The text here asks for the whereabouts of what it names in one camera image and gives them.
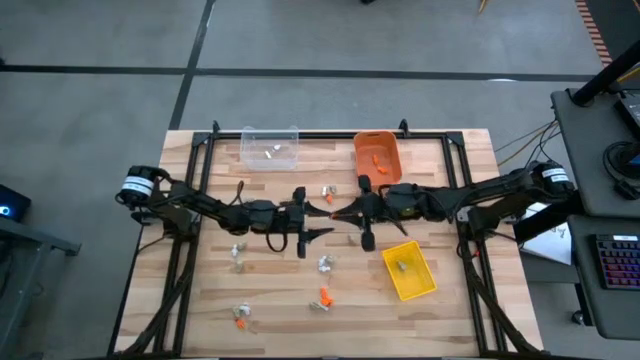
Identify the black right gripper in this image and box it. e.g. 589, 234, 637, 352
332, 174, 419, 253

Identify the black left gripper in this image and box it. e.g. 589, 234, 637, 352
260, 187, 335, 260

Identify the yellow plastic basket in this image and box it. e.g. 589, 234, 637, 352
381, 240, 439, 303

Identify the orange plastic bin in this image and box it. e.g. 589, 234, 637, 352
353, 130, 404, 192

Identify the clear plastic bin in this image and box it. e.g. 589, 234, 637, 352
240, 126, 300, 172

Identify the white paper sheet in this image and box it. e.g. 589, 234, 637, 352
519, 202, 573, 266

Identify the grey desk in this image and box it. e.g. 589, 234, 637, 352
567, 214, 640, 342
550, 87, 640, 219

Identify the backlit black keyboard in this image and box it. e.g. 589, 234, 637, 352
594, 233, 640, 291

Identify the black headset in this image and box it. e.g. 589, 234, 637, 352
602, 140, 640, 202

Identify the black metal pole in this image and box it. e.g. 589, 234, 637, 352
571, 38, 640, 108

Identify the black laptop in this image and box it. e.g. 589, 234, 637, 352
613, 89, 640, 144

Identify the black box with blue light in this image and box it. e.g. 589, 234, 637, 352
0, 183, 32, 224

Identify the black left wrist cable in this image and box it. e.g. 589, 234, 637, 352
263, 230, 290, 254

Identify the black metal table frame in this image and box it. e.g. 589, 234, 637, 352
107, 118, 544, 359

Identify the black floor cable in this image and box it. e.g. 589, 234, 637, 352
494, 119, 564, 169

